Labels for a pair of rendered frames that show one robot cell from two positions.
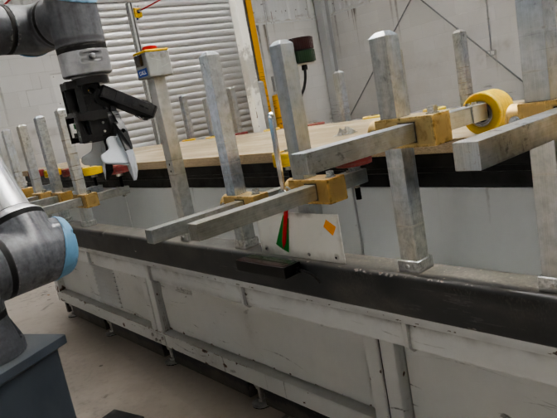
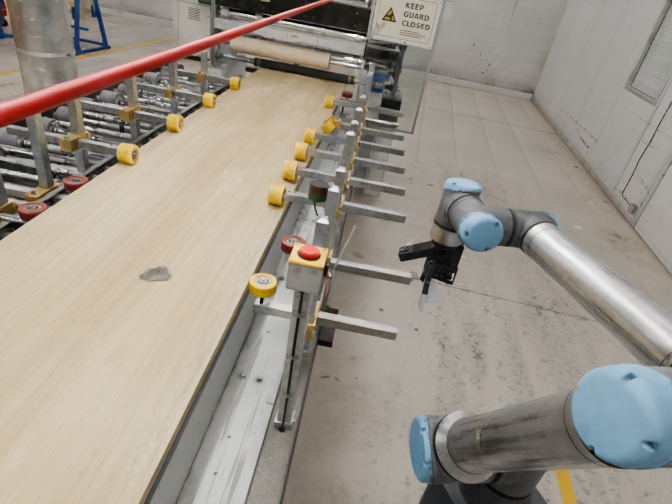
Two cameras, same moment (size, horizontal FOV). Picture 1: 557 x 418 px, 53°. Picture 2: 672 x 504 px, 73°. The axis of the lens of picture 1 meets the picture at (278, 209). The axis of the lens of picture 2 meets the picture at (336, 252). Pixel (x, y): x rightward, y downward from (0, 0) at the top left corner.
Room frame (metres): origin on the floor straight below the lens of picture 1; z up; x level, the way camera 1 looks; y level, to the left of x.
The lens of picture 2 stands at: (2.09, 0.78, 1.71)
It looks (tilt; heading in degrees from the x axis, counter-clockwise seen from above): 32 degrees down; 220
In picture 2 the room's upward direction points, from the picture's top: 11 degrees clockwise
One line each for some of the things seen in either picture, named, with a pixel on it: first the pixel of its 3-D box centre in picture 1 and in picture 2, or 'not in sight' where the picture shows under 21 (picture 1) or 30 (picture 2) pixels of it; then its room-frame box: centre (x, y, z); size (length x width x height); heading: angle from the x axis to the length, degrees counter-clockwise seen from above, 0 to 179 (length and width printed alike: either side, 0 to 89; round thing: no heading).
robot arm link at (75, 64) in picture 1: (86, 65); (447, 231); (1.08, 0.30, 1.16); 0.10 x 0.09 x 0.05; 35
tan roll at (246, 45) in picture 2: not in sight; (305, 56); (-0.54, -2.13, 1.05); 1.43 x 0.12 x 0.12; 129
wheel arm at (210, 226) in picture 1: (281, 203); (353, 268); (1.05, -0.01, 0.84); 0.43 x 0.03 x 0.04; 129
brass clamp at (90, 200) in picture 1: (84, 199); not in sight; (2.10, 0.71, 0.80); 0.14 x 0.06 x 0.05; 39
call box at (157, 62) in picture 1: (152, 65); (306, 269); (1.55, 0.26, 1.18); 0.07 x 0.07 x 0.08; 39
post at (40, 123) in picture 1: (53, 174); not in sight; (2.32, 0.88, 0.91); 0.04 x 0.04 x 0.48; 39
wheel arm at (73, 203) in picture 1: (74, 203); not in sight; (2.06, 0.73, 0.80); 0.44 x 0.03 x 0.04; 129
